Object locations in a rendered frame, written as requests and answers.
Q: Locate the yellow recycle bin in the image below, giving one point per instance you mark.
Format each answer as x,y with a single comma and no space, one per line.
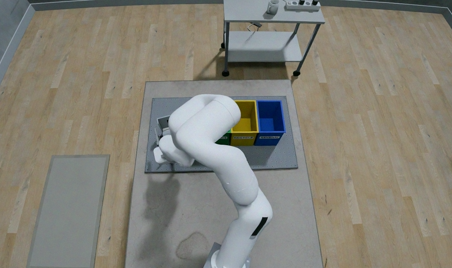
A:
245,131

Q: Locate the blue waste bin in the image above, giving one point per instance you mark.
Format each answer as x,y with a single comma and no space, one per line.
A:
271,122

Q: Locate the green returns bin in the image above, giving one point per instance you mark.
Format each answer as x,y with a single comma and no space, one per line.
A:
224,140

